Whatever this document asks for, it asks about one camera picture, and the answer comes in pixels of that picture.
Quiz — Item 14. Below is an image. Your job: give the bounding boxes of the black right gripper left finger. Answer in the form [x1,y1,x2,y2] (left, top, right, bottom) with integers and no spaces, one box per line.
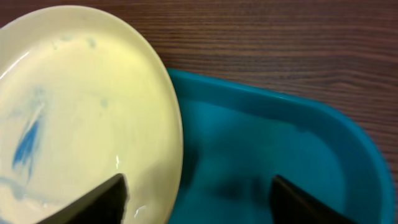
[39,174,128,224]

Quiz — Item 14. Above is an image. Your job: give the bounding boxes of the yellow plate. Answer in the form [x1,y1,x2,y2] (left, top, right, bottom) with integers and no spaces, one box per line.
[1,6,183,223]

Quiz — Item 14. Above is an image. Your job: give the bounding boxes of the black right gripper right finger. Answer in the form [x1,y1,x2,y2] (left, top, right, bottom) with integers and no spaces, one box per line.
[269,175,354,224]

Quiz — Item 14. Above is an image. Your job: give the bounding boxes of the teal serving tray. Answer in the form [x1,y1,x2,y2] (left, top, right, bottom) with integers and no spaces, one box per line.
[169,69,395,223]

